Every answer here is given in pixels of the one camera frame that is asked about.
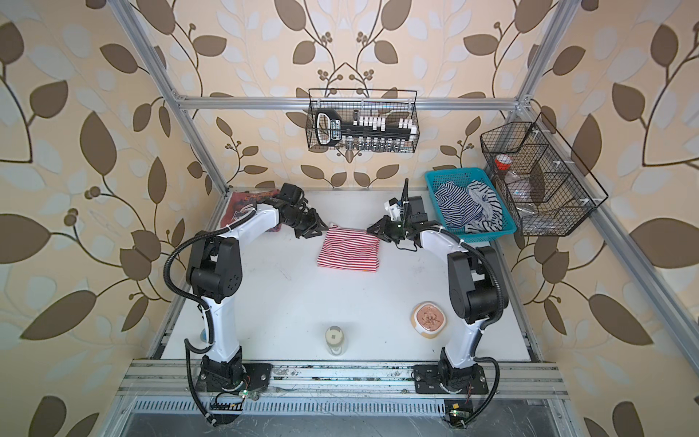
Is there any striped red white tank top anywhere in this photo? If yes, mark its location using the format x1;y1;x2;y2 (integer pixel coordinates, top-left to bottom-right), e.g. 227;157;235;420
317;225;380;272

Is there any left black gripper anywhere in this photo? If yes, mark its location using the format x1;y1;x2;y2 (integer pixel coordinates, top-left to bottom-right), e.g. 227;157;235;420
284;206;331;236

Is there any small clear jar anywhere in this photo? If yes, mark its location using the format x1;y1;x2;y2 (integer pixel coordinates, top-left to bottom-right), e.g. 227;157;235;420
325;326;346;356

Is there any teal plastic basket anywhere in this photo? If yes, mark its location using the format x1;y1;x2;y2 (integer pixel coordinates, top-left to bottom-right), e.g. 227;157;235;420
425;168;517;243

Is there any black wire basket back wall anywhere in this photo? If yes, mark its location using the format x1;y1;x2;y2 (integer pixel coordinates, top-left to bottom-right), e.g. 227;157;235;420
305;87;420;154

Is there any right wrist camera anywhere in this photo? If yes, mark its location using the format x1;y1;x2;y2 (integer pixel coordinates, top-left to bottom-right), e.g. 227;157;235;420
384;198;403;222

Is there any navy white striped tank top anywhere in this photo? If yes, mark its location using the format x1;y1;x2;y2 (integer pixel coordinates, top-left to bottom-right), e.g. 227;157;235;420
435;180;503;234

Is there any black wire basket wall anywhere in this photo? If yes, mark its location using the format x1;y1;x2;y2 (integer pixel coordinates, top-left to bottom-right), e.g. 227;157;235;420
305;87;420;154
480;113;609;237

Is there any black wire basket right wall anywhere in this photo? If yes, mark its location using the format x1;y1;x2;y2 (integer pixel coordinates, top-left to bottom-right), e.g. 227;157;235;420
480;113;609;237

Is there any beige round container pink lid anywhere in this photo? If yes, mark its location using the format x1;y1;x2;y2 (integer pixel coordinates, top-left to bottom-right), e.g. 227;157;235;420
410;302;447;339

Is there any black handled bottle rack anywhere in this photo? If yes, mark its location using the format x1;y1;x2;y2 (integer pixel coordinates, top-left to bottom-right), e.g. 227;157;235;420
311;109;420;147

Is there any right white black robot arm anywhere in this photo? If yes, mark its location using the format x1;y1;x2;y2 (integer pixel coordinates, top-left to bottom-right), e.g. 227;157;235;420
367;181;509;429

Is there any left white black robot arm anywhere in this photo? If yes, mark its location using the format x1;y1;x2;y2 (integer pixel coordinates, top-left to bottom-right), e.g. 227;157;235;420
163;183;329;393

